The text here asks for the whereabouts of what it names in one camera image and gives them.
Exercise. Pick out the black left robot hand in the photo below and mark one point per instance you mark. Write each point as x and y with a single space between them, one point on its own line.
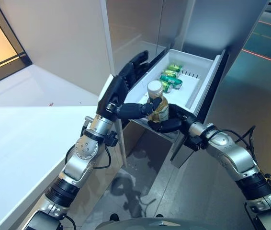
116 93

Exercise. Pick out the grey robot torso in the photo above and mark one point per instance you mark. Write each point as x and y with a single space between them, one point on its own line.
140 224

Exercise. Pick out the white counter cabinet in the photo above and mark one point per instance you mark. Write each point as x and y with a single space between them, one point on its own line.
18 143

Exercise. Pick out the steel bottom fridge drawer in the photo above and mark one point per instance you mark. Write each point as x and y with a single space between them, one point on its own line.
138 136

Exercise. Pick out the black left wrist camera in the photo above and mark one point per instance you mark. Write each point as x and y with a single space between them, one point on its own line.
111 139

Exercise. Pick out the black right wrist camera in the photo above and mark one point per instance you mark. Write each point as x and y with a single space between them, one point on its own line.
195 142

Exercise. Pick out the grey tall side panel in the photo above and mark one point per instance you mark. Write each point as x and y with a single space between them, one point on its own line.
221 21

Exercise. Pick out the yellow tea bottle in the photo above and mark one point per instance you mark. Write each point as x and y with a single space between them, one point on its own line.
155 89

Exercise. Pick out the white tall cabinet panel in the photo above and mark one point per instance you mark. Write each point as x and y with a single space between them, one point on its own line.
61 36

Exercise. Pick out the green drink can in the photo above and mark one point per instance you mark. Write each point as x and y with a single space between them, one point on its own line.
170 73
167 87
175 67
173 82

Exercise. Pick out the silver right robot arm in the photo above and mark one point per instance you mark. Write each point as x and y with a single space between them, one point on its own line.
236 153

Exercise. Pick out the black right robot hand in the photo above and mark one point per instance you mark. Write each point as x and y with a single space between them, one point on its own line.
173 124

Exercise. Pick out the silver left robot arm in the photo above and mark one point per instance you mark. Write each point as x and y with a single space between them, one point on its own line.
82 153

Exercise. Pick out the white fridge drawer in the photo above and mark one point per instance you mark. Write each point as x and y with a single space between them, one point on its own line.
197 69

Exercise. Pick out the black right robot foot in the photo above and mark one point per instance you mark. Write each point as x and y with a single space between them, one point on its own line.
159 215

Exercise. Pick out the stainless steel fridge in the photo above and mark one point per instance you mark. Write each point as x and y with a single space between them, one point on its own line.
135 28

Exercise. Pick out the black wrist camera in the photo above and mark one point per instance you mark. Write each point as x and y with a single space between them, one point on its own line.
195 142
111 139

